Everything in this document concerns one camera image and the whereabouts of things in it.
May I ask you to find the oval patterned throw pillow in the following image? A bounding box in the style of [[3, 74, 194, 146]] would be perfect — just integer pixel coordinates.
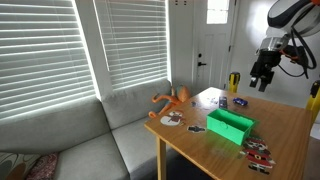
[[0, 151, 43, 180]]

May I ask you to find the snowman sticker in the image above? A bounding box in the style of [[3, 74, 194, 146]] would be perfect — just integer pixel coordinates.
[[159, 110, 186, 128]]

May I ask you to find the blue toy car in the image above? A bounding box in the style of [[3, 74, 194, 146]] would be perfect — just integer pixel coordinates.
[[232, 97, 249, 107]]

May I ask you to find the Santa Claus sticker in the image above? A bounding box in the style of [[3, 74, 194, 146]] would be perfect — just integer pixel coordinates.
[[239, 134, 277, 175]]

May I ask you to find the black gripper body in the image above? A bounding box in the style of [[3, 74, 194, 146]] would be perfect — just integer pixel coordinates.
[[252, 49, 282, 78]]

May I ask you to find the grey sectional sofa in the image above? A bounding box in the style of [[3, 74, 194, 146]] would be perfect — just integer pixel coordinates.
[[0, 78, 188, 180]]

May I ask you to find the wooden table leg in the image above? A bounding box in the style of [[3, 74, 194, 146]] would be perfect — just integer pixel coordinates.
[[155, 135, 168, 180]]

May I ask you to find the black white-edged sticker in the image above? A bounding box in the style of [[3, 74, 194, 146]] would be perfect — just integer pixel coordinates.
[[187, 124, 207, 134]]

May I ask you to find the yellow black stand post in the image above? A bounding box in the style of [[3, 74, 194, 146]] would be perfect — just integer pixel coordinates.
[[305, 79, 320, 126], [228, 71, 242, 94]]

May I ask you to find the red patterned throw pillow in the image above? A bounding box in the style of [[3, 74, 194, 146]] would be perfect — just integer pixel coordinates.
[[25, 152, 60, 180]]

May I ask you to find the green plastic lunch box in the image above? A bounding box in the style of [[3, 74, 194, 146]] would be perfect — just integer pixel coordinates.
[[205, 108, 260, 147]]

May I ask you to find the orange plush octopus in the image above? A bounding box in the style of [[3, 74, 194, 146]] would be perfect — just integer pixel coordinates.
[[148, 84, 192, 120]]

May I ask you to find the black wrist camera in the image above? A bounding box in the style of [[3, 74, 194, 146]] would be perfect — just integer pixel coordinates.
[[281, 44, 308, 65]]

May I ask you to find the white window blind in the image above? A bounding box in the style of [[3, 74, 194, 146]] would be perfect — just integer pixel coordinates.
[[93, 0, 169, 91], [0, 0, 98, 121]]

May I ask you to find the white front door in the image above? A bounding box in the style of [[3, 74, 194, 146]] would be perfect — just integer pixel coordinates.
[[192, 0, 236, 96]]

